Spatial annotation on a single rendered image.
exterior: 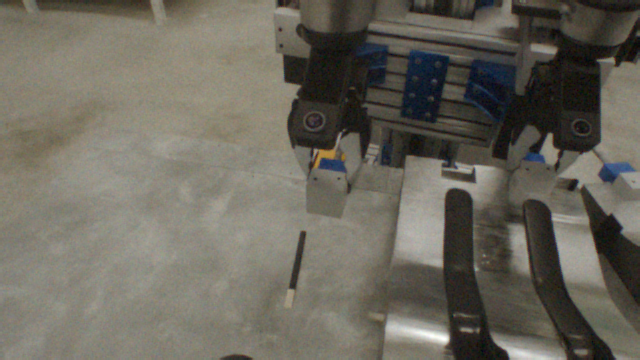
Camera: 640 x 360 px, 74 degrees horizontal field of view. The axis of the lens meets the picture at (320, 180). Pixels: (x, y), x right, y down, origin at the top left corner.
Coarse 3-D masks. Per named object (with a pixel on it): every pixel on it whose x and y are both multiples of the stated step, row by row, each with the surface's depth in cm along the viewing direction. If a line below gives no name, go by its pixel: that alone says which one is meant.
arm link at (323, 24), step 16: (304, 0) 42; (320, 0) 40; (336, 0) 40; (352, 0) 40; (368, 0) 42; (304, 16) 43; (320, 16) 41; (336, 16) 41; (352, 16) 41; (368, 16) 43; (320, 32) 43; (336, 32) 42; (352, 32) 43
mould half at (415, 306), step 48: (432, 192) 64; (480, 192) 64; (528, 192) 64; (576, 192) 64; (432, 240) 58; (480, 240) 58; (576, 240) 57; (432, 288) 50; (480, 288) 51; (528, 288) 52; (576, 288) 52; (384, 336) 42; (432, 336) 42; (528, 336) 43; (624, 336) 44
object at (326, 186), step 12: (336, 156) 64; (312, 168) 59; (324, 168) 61; (336, 168) 61; (312, 180) 57; (324, 180) 57; (336, 180) 57; (312, 192) 57; (324, 192) 56; (336, 192) 56; (312, 204) 58; (324, 204) 58; (336, 204) 57; (336, 216) 59
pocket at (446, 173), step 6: (444, 168) 70; (450, 168) 70; (474, 168) 68; (444, 174) 70; (450, 174) 70; (456, 174) 70; (462, 174) 69; (468, 174) 69; (474, 174) 68; (456, 180) 70; (462, 180) 70; (468, 180) 70; (474, 180) 67
